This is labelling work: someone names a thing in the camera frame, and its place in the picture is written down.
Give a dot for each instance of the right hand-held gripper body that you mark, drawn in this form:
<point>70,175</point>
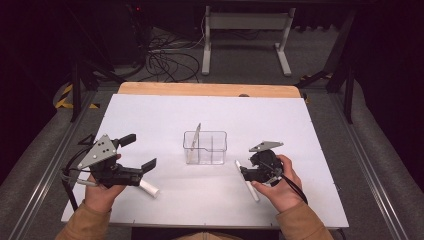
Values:
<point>266,163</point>

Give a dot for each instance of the white board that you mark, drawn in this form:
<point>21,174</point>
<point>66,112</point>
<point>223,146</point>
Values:
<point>166,113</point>

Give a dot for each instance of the grey metal floor rail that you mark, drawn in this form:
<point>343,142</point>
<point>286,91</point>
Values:
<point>50,166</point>
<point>366,166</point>

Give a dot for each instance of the black metal stand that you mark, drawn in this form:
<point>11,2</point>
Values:
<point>348,100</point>
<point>76,93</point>

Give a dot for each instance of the person's left hand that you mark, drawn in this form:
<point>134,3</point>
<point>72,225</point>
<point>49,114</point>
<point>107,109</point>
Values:
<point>100,198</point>

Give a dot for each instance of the person's legs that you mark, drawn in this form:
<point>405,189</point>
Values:
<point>206,236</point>

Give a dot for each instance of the white metal stand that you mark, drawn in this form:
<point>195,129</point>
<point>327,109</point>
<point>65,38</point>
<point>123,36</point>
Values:
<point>246,20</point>

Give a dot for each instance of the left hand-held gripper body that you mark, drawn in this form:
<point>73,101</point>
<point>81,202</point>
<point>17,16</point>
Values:
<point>100,151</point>

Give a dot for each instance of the transparent pen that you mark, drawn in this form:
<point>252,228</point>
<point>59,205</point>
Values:
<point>197,133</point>

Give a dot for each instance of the short white cylinder stick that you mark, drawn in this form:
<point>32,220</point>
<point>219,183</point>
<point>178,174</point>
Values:
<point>151,190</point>

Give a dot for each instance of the person's right hand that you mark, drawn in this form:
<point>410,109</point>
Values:
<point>283,196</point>

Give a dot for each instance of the yellow and black striped tape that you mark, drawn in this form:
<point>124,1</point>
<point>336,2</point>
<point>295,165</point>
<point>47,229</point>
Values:
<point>65,96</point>

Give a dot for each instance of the thin white pen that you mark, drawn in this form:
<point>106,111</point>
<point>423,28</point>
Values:
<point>253,191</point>

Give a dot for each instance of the wooden table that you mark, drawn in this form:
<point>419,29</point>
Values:
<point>206,89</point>

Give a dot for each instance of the clear plastic organizer box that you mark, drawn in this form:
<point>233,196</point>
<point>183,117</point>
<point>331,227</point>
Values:
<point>216,150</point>

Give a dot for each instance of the black equipment rack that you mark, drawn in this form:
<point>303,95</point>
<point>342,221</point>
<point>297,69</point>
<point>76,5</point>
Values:
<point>133,33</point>

